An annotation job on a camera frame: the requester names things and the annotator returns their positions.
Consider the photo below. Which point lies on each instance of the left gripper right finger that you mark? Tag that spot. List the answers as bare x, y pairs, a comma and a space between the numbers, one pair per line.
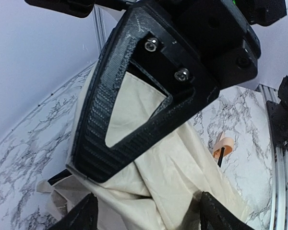
215, 216

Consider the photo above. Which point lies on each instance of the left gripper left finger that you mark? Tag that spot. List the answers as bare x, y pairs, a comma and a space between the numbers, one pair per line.
83, 216

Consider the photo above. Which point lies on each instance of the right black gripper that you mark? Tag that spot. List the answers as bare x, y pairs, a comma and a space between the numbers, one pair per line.
196, 43

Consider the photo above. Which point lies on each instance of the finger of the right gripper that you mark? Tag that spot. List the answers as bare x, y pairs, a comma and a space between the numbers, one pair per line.
123, 115

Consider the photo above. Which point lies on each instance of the right aluminium frame post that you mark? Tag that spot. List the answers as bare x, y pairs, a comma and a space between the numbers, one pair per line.
99, 23

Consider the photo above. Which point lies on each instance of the front aluminium rail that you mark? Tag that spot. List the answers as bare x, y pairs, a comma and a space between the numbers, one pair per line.
279, 203

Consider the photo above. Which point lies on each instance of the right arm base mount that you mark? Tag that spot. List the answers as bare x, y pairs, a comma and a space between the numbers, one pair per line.
278, 116

